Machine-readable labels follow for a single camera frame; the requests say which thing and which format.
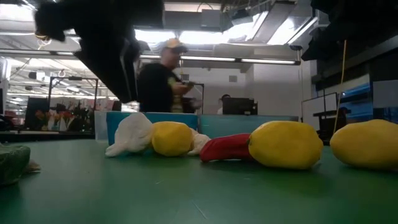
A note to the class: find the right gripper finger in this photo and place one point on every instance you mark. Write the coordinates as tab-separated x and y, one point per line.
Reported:
320	46

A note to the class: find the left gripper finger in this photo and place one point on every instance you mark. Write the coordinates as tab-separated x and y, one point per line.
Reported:
133	68
109	71

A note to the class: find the white garlic cloves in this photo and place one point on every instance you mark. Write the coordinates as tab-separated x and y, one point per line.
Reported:
133	133

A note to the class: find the yellow lemon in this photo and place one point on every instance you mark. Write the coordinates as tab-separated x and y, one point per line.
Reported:
172	138
286	144
367	144

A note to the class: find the white garlic bulb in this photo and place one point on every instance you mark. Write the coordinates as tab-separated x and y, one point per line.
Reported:
200	143

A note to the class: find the long red pepper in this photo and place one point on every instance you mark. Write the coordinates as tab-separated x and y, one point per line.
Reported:
224	147

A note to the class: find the small green pepper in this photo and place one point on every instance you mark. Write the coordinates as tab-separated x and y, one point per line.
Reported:
12	165

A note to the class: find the person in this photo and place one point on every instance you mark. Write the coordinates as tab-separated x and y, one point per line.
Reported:
154	90
224	98

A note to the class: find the small black monitor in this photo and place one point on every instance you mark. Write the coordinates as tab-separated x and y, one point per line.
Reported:
116	106

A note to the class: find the long fluorescent ceiling light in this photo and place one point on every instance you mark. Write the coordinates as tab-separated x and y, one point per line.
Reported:
208	58
267	61
18	51
63	53

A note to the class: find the clear plastic bin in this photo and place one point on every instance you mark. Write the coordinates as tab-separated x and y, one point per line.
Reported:
100	124

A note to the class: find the artificial flower bouquet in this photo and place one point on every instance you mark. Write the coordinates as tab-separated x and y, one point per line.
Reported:
66	116

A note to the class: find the blue lit screen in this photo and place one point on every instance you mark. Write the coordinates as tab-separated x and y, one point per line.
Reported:
357	96

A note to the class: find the blue plastic bin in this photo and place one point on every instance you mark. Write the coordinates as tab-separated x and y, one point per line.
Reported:
180	119

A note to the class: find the tall black monitor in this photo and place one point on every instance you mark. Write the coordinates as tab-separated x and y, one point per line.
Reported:
37	112

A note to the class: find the dark workbench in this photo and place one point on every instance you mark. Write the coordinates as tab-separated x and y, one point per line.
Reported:
46	136

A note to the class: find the grey ceiling unit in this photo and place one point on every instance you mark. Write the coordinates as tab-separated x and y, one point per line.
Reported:
211	18

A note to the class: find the teal plastic bin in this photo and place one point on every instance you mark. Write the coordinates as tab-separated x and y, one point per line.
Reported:
230	124

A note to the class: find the square wall vent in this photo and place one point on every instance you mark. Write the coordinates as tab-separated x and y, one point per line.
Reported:
233	78
185	77

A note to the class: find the white panel black frame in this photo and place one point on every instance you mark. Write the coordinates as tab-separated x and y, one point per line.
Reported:
317	105

